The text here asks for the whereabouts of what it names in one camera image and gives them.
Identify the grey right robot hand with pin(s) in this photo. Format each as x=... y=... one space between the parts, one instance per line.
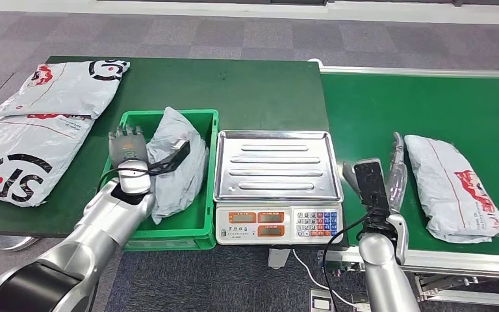
x=398 y=176

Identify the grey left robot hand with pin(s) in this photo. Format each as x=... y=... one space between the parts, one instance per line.
x=127 y=146

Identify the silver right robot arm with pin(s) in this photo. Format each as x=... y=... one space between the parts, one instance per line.
x=383 y=275

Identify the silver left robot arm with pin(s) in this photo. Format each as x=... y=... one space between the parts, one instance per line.
x=94 y=232

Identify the grey parcel bag red print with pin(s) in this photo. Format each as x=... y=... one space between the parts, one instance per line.
x=447 y=189

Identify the green conveyor belt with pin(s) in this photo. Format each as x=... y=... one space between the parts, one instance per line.
x=447 y=107

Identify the large white mailer bag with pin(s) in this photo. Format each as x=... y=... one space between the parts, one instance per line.
x=21 y=155
x=68 y=90

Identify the green plastic bin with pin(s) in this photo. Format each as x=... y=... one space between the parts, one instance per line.
x=198 y=232

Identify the green table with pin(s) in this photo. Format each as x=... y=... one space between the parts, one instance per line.
x=232 y=90

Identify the electronic weighing scale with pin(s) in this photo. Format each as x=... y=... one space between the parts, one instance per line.
x=275 y=168

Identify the white power plug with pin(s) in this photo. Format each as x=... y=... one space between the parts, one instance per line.
x=361 y=306

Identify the white table leg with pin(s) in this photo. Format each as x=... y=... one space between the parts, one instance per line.
x=278 y=257

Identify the grey power adapter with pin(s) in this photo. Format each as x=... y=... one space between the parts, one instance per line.
x=322 y=301

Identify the round metal base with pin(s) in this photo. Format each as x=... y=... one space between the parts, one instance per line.
x=10 y=242

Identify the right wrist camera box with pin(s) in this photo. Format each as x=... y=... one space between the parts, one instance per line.
x=370 y=181

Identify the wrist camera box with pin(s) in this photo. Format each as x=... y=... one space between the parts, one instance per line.
x=176 y=157
x=370 y=181

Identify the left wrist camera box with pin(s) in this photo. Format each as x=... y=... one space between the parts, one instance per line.
x=176 y=157

